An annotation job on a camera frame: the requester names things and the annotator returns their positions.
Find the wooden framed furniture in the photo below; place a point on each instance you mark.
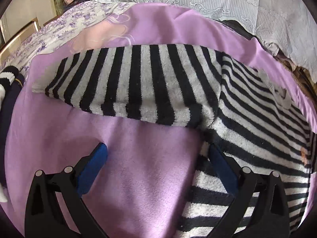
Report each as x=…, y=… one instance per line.
x=13, y=43

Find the black white striped sweater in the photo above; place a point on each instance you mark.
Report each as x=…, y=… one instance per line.
x=238, y=109

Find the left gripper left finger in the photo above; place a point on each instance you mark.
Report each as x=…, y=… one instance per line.
x=43, y=215

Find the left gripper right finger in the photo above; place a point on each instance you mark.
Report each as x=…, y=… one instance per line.
x=270, y=217

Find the white lace cover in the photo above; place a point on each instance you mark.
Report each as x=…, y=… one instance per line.
x=280, y=25

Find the purple fleece blanket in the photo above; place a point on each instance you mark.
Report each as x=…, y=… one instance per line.
x=140, y=190

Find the floral lavender bedsheet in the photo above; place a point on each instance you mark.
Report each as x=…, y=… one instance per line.
x=58, y=32

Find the dark navy striped garment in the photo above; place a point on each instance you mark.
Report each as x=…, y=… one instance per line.
x=12, y=82

